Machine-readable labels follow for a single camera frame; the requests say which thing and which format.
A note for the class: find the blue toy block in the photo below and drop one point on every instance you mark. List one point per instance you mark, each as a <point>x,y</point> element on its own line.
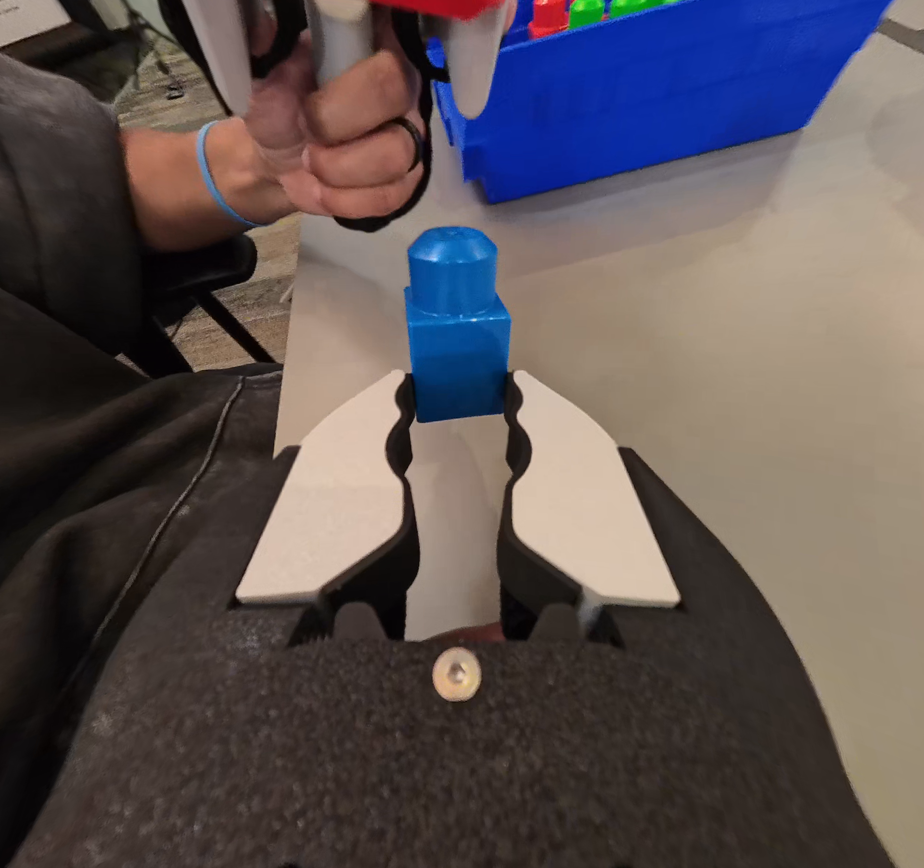
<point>458,355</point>

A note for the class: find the blue plastic bin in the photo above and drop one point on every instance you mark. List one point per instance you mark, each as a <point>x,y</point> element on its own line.
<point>650,102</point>

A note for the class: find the blue wristband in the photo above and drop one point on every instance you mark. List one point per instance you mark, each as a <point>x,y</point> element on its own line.
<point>209,175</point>

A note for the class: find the person's left hand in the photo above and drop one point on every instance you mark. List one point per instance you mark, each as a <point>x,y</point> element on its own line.
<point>346,146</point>

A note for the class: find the person's dark clothing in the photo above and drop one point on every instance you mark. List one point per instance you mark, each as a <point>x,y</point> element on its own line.
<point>108,521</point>

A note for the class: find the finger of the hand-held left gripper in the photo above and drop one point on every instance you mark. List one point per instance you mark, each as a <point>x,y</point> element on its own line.
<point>216,23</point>
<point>476,59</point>

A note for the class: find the black office chair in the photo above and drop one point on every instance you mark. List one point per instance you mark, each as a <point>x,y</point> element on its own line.
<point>209,265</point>

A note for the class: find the grey desk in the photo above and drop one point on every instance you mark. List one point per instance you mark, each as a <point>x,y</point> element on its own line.
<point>722,377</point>

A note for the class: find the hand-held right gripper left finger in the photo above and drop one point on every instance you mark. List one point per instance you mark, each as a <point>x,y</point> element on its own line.
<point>332,507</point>

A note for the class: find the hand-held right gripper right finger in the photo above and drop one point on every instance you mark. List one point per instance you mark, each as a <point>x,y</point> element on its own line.
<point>592,507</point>

